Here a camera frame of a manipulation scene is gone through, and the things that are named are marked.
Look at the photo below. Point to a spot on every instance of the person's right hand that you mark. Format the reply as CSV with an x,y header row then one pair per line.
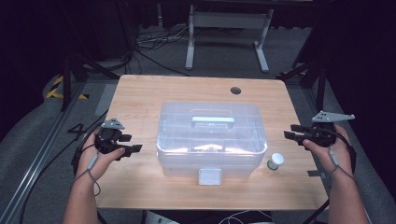
x,y
341,155

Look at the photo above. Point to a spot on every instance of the black tripod stand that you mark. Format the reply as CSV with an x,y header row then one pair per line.
x,y
320,84
66,84

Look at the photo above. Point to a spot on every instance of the small white bottle green label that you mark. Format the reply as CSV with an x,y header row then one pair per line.
x,y
275,160

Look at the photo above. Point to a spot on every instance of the white flat object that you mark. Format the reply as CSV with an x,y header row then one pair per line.
x,y
158,218

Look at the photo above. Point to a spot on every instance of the white metal desk frame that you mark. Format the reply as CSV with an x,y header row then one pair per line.
x,y
230,20

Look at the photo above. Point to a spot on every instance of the person's left hand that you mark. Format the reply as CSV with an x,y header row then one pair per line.
x,y
90,165

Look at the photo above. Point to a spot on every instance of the round grey table grommet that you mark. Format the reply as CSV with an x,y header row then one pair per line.
x,y
235,90

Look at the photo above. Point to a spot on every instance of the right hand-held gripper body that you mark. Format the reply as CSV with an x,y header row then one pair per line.
x,y
323,133

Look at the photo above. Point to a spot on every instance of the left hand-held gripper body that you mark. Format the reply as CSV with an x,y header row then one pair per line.
x,y
107,140

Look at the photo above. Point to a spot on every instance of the black tape piece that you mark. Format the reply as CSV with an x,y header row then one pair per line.
x,y
314,173

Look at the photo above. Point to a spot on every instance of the clear plastic storage box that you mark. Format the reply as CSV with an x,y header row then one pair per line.
x,y
211,140

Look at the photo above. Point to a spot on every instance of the yellow black hazard tape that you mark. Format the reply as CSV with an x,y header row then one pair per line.
x,y
57,81

